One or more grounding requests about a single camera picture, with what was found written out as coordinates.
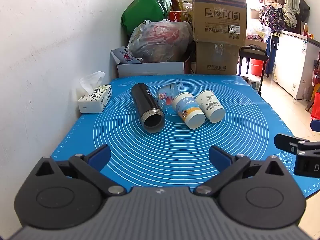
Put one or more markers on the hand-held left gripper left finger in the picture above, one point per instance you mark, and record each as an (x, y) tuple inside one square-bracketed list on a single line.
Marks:
[(100, 156)]

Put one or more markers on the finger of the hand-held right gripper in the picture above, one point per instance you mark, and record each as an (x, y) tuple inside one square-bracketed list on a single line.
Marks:
[(287, 141)]

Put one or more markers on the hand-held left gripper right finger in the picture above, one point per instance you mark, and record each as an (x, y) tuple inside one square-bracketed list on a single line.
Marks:
[(220, 158)]

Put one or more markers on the white grey-print paper cup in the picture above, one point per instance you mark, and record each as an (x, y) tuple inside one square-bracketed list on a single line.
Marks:
[(210, 105)]

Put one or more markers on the blue and yellow paper cup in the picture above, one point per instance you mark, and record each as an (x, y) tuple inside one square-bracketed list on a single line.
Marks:
[(187, 110)]

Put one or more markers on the black thermos cup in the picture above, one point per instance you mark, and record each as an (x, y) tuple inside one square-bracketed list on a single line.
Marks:
[(145, 102)]

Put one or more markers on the blue silicone baking mat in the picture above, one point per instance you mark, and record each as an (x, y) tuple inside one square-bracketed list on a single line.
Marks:
[(175, 140)]

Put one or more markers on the white tissue box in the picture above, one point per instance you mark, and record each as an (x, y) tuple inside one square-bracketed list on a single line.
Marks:
[(96, 100)]

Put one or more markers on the white chest freezer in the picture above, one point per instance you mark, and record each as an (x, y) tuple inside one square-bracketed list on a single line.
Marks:
[(292, 62)]

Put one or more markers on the red bucket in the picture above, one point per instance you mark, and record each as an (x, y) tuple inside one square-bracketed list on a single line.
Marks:
[(257, 67)]

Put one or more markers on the clear glass jar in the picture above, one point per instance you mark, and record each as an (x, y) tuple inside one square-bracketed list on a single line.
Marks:
[(165, 96)]

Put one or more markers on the black cart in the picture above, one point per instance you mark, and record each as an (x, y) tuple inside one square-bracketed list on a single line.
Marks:
[(252, 52)]

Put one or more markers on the brown cardboard box blue print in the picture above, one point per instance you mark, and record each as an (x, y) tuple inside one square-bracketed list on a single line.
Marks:
[(216, 58)]

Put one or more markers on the white open cardboard box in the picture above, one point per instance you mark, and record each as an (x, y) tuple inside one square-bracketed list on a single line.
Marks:
[(150, 68)]

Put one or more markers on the orange bottle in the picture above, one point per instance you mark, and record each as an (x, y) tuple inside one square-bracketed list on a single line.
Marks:
[(305, 30)]

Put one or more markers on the white plastic bag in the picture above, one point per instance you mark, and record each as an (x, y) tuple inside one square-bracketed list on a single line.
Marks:
[(260, 31)]

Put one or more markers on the dark floral bag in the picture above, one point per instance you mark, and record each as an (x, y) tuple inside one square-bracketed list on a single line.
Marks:
[(271, 17)]

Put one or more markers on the clear plastic bag red contents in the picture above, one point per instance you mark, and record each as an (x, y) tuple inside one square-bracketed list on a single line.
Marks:
[(160, 41)]

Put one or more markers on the large brown cardboard box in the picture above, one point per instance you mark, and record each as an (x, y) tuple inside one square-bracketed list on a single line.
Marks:
[(218, 12)]

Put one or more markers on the red carton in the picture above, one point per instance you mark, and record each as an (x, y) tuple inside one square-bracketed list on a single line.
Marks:
[(176, 16)]

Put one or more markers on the green bag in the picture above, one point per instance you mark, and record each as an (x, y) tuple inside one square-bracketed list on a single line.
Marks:
[(145, 10)]

